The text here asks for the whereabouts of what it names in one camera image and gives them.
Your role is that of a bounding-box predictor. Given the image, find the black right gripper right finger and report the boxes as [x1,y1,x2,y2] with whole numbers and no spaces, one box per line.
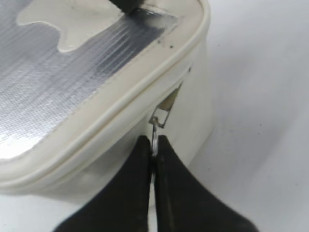
[154,135,258,232]

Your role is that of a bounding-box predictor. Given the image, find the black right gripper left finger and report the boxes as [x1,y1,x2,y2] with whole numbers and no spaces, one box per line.
[55,136,151,232]

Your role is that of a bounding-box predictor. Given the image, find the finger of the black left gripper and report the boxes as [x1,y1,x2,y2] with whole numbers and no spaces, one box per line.
[109,0,144,14]

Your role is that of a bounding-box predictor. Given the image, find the metal zipper pull ring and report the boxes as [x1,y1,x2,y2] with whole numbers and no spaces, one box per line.
[149,106,176,158]

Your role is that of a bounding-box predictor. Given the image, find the cream zippered bag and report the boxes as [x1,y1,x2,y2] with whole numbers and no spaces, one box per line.
[0,0,214,202]

